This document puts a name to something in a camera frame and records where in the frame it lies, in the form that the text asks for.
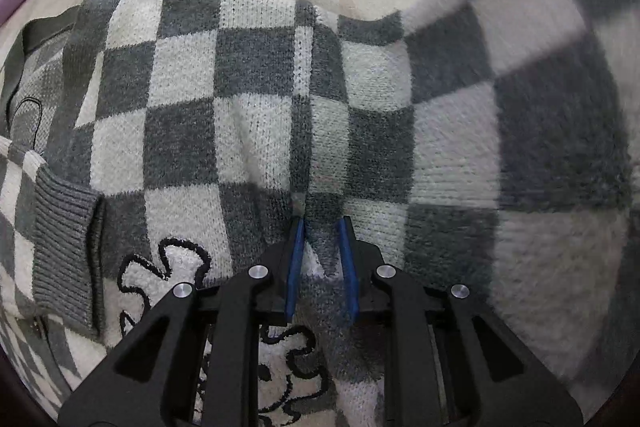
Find grey white checkered sweater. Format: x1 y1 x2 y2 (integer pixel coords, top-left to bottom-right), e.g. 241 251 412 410
1 0 639 426

